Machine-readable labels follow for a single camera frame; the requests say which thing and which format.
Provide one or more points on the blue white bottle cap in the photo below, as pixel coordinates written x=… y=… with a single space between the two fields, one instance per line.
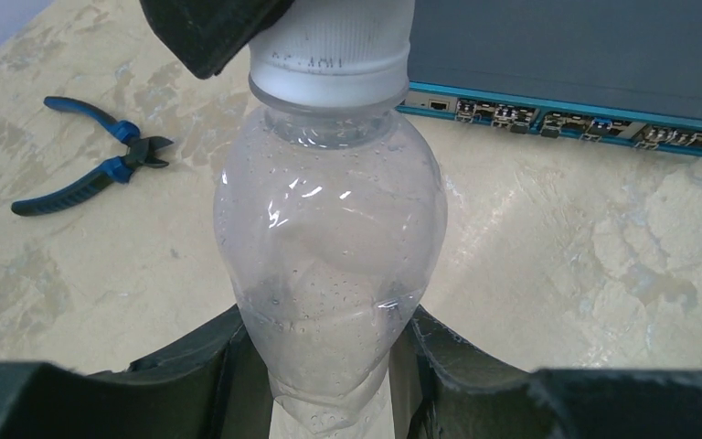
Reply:
x=335 y=54

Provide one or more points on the clear plastic bottle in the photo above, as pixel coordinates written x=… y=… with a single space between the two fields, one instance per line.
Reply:
x=330 y=223

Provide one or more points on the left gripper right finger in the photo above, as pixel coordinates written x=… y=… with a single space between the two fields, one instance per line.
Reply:
x=443 y=386

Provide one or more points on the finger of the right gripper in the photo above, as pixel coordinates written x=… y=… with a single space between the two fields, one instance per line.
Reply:
x=205 y=35

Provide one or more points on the dark network switch box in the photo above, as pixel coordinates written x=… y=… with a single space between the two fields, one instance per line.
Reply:
x=618 y=72

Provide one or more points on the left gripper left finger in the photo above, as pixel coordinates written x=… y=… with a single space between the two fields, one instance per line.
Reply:
x=210 y=383

